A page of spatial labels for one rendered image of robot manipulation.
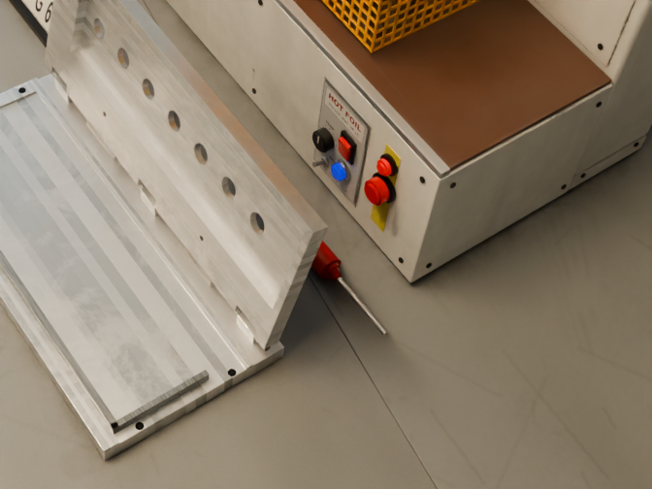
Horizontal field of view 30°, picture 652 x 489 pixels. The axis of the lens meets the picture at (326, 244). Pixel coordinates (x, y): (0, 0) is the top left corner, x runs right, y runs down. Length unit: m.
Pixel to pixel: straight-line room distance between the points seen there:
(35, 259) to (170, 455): 0.25
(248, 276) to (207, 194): 0.10
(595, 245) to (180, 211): 0.46
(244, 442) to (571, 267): 0.42
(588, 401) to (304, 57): 0.46
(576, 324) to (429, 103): 0.30
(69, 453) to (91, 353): 0.10
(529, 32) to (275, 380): 0.44
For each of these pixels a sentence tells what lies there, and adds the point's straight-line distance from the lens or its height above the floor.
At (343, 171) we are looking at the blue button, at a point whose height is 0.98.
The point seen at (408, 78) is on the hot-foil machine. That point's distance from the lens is 1.22.
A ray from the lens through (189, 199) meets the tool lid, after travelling 1.23.
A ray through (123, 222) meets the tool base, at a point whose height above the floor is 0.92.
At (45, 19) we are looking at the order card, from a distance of 1.50.
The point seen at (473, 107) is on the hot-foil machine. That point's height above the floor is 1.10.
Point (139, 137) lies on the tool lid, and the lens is 1.28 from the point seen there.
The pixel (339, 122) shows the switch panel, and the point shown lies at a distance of 1.26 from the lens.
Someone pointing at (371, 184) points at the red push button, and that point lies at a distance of 1.22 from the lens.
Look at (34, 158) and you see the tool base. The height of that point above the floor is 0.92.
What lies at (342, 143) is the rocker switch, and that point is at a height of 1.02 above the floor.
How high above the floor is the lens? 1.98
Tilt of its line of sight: 55 degrees down
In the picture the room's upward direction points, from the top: 10 degrees clockwise
